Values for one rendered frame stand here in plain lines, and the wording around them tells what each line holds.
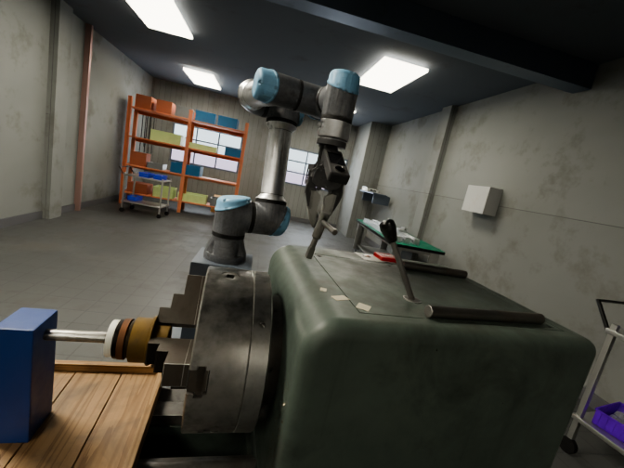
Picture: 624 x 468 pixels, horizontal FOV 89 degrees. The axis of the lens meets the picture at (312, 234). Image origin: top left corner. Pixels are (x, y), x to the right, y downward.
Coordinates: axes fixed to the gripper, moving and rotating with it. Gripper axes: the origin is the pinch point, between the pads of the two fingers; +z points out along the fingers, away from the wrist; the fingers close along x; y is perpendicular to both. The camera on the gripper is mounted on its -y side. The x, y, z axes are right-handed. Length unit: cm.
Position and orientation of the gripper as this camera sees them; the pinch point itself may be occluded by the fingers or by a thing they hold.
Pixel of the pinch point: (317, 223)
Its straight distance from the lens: 77.8
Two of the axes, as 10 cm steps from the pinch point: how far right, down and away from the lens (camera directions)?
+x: -9.5, -1.5, -2.6
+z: -2.0, 9.6, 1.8
